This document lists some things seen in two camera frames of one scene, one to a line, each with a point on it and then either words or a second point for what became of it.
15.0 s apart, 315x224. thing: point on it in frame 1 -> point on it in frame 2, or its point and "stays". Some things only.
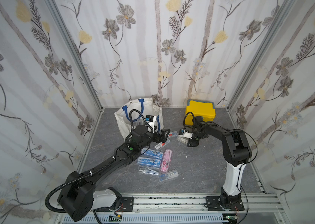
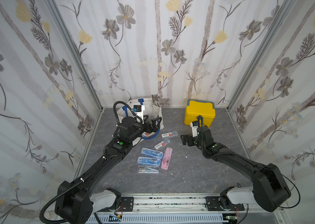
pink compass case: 166,161 stays
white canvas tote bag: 133,115 stays
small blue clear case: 173,134 stays
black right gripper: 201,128 -> 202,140
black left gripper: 163,138 -> 152,122
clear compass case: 148,170 stays
